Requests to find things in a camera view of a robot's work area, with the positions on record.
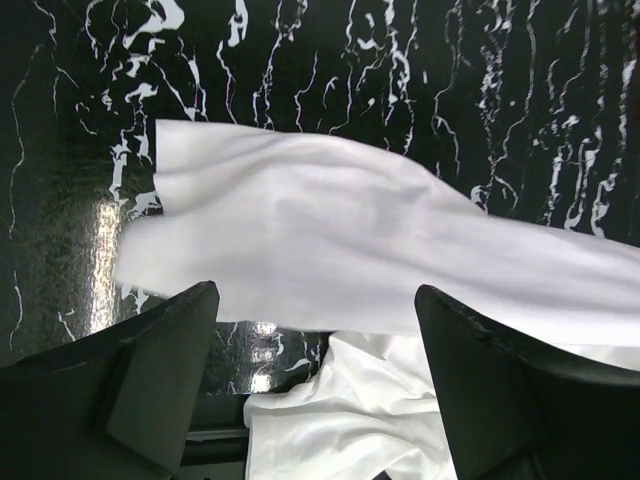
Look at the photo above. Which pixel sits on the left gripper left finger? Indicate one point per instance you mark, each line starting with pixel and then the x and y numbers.
pixel 116 404

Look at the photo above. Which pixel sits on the white t-shirt robot print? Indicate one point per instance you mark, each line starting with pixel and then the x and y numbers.
pixel 315 232

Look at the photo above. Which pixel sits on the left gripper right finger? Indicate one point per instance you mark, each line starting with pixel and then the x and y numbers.
pixel 514 407

